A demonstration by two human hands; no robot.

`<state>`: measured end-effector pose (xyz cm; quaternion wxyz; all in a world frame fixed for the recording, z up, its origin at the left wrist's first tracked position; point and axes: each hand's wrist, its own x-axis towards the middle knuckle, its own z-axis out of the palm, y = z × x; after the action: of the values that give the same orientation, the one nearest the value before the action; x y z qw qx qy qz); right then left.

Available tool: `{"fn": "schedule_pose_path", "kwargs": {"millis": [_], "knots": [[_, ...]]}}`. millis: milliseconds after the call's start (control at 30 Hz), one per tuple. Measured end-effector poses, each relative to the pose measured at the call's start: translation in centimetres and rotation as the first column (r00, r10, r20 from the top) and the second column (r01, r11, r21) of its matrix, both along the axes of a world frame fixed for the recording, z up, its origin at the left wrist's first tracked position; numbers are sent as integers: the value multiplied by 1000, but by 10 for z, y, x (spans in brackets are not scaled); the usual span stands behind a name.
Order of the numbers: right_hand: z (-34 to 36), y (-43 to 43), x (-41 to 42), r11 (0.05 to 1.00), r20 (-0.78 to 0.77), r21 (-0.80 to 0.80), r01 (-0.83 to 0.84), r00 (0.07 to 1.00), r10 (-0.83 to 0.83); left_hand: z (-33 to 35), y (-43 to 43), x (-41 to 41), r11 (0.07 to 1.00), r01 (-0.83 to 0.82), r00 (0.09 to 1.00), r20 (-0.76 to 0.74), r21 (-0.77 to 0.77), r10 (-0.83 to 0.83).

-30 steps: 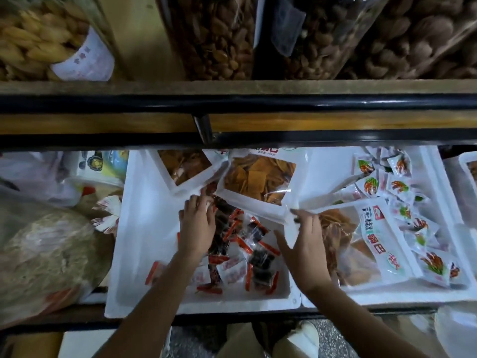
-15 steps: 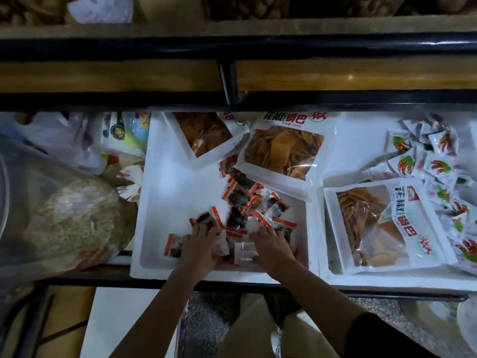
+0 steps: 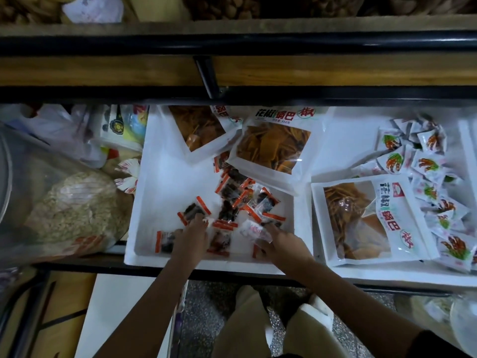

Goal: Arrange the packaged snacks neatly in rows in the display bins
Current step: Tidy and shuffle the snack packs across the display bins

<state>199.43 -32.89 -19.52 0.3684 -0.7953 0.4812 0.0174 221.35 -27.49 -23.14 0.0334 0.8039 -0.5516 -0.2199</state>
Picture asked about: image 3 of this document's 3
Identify person's right hand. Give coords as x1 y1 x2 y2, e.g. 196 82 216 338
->
252 222 316 279

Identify person's left hand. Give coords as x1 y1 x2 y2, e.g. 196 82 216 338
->
170 216 211 274

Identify pile of orange-ended dark packets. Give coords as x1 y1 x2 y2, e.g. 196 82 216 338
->
153 149 288 260

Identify white bag of orange crisps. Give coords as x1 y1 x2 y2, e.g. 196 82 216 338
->
165 104 243 165
226 106 329 194
311 174 441 268

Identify pile of white printed packets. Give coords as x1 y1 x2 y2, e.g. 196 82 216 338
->
350 115 477 273

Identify person's left forearm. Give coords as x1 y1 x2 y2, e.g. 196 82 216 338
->
93 261 210 358

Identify person's left white shoe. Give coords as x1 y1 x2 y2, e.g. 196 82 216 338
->
233 283 263 301

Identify person's white shoe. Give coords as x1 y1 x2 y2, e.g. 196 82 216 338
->
304 293 335 314
233 283 263 301

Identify person's right white shoe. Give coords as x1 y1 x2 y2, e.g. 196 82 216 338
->
304 293 335 314

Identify person's beige trousers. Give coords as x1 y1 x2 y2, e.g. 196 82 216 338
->
212 285 336 358

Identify white red-edged paper cup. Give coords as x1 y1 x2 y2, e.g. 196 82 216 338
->
115 156 143 178
113 175 141 195

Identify white foam slab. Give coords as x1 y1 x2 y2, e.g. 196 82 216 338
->
75 273 189 358

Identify clear plastic jar with grain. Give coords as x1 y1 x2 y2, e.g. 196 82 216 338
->
0 119 135 269

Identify white plastic bag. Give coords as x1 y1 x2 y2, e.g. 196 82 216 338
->
0 102 109 169

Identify clear round plastic tub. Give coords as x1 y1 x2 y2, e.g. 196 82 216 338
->
446 290 477 358

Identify white paper label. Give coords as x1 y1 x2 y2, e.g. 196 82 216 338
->
61 0 126 25

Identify black metal guard rail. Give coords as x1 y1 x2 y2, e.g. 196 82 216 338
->
0 32 477 105

